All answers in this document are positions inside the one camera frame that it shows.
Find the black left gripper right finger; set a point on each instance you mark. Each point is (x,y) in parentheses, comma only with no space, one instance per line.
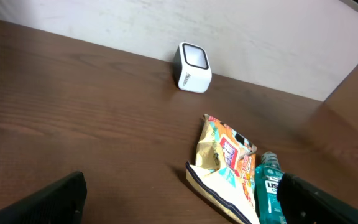
(302,202)

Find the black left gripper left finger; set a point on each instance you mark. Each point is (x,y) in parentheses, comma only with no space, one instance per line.
(60,202)

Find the blue Listerine mouthwash bottle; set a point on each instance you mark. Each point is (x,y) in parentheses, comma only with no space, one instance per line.
(268,174)

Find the orange white snack bag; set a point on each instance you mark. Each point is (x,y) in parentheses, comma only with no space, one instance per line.
(224,170)

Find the white barcode scanner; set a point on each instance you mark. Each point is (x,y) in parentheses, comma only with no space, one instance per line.
(191,68)

